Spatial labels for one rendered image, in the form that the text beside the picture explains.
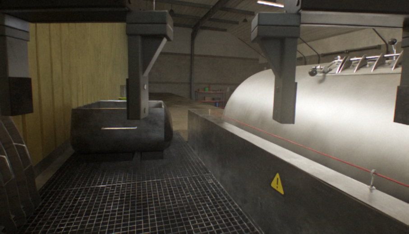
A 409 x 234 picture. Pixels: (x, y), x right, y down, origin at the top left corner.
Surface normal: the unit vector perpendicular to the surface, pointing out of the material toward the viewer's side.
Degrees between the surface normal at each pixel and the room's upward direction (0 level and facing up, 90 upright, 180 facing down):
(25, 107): 90
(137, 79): 90
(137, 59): 90
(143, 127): 89
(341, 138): 67
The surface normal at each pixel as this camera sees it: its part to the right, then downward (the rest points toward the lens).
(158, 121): 0.22, 0.11
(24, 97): 1.00, 0.03
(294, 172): -0.95, 0.01
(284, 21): -0.03, 0.11
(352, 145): -0.89, -0.33
